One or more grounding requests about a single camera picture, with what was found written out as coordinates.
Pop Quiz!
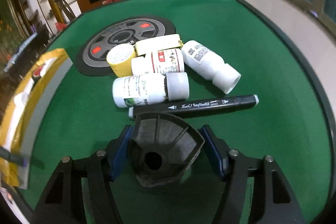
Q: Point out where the black plastic fan-shaped holder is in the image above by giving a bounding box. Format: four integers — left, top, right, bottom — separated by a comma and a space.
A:
127, 113, 205, 188

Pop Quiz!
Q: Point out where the black marker with white caps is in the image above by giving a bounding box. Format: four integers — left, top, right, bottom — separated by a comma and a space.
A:
128, 94, 260, 119

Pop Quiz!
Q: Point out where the white bottle with green label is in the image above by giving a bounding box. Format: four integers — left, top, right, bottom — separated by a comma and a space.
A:
112, 72, 190, 107

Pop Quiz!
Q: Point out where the large white pill bottle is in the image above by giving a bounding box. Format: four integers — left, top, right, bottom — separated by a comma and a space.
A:
181, 40, 241, 94

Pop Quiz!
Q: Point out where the black tape roll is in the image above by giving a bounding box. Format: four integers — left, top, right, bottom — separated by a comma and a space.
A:
31, 64, 45, 84

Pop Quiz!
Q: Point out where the yellow tape roll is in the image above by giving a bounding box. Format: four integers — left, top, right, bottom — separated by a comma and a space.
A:
106, 44, 136, 77

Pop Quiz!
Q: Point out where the green felt mahjong table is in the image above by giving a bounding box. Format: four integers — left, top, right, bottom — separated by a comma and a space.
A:
18, 0, 336, 224

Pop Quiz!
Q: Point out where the round grey table centre console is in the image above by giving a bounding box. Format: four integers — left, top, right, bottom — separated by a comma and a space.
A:
75, 15, 175, 77

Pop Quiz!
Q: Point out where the white bottle with red label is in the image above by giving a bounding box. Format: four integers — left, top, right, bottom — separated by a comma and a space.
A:
131, 48, 185, 75

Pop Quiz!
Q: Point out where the gold-edged white tray box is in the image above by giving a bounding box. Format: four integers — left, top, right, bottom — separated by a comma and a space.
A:
1, 48, 73, 189

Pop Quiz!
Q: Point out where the cream rectangular box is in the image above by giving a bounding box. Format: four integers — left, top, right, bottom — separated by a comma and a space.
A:
135, 34, 182, 56

